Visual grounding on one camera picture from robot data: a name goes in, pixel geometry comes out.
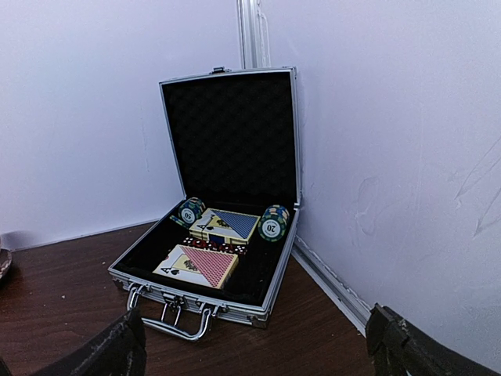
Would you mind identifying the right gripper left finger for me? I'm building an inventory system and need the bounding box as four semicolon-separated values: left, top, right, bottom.
35;309;146;375

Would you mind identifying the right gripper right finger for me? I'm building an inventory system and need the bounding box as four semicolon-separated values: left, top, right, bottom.
366;304;493;375

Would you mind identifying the red playing card deck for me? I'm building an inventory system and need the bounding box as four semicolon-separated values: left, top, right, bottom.
153;244;239;290

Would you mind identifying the row of red dice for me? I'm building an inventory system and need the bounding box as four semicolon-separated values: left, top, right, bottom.
181;237;247;255

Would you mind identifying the red floral saucer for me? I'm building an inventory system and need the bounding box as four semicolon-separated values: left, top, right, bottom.
0;235;13;280

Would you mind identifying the chip roll in case left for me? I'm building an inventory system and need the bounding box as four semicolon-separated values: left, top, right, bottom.
169;197;206;229

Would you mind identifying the chip roll in case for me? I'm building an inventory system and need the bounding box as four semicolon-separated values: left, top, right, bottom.
169;197;206;229
258;204;290;242

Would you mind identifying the playing card deck in case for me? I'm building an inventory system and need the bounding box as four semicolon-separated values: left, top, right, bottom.
189;208;260;245

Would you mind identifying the chip roll in case right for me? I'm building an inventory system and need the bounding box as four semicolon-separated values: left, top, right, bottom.
258;204;290;242

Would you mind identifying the aluminium poker case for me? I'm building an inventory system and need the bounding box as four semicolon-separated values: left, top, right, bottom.
109;67;301;342

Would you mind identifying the right aluminium frame post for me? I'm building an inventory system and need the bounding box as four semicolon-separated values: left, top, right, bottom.
236;0;271;69

